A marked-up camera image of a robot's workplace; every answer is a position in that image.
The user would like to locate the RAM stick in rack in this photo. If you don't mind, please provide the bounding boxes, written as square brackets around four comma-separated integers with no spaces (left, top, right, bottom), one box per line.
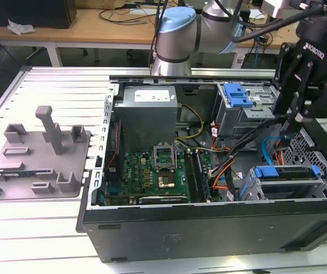
[2,171,35,178]

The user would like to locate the thick black cable bundle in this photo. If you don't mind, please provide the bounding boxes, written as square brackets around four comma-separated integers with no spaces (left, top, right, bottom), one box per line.
[209,118,284,176]

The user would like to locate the wooden desk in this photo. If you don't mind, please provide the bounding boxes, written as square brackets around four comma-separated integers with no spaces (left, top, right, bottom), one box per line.
[0,0,298,54]

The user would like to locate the blue data wire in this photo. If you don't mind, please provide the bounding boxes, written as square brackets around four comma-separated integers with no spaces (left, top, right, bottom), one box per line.
[262,134,292,166]

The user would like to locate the grey power supply unit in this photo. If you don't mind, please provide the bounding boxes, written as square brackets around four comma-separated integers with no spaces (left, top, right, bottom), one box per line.
[113,85,181,151]

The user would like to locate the yellow power wires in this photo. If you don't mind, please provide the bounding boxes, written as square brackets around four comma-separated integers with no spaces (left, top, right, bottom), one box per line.
[174,104,204,140]

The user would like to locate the locking lever wire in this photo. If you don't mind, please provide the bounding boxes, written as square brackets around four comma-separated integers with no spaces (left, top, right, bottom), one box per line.
[174,140,180,172]

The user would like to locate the hard disk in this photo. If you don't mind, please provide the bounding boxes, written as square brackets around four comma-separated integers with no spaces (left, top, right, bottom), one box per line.
[238,165,322,200]

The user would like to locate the grey optical drive cage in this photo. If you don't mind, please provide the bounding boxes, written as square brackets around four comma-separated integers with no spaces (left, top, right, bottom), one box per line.
[213,82,281,139]

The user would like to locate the orange power wire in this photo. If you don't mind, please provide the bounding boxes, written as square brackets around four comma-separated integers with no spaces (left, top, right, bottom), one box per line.
[274,142,289,166]

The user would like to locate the grey metal disk bay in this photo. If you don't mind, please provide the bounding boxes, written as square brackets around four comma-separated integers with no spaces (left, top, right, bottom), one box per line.
[236,164,327,200]

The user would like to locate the orange and white wire bundle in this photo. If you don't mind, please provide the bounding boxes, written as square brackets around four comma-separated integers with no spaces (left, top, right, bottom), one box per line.
[209,164,232,191]

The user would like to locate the black graphics card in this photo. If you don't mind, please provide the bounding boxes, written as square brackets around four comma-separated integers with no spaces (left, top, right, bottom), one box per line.
[137,195,187,204]

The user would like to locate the CPU socket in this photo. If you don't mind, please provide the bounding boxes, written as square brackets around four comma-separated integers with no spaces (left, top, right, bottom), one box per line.
[155,168,179,191]

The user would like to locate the black RAM slot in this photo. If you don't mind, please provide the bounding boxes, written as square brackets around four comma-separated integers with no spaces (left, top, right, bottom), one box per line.
[190,152,206,200]
[184,152,199,201]

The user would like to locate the black computer tower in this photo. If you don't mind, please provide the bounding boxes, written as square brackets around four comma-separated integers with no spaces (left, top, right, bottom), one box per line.
[0,0,77,29]

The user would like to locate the clear plastic bag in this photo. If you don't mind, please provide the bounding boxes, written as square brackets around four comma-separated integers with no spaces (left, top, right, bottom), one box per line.
[7,18,35,37]

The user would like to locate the metal socket cover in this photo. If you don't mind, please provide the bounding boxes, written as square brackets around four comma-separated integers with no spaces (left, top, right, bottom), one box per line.
[153,142,177,171]

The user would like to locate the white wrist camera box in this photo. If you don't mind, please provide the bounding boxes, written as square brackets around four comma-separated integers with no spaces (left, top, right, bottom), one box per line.
[263,0,293,19]

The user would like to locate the black open PC case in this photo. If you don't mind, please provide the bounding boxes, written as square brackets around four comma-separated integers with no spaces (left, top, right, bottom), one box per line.
[74,74,327,263]

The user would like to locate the grey parts rack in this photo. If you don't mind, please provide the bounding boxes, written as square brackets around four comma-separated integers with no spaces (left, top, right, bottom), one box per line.
[0,105,93,200]

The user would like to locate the blue plastic drive latch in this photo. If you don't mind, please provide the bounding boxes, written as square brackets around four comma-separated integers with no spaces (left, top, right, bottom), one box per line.
[223,82,252,108]

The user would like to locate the green motherboard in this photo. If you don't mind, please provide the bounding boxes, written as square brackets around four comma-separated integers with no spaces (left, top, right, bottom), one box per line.
[103,150,218,205]

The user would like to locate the black camera cable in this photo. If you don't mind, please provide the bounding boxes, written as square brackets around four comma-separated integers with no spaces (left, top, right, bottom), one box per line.
[229,0,327,44]

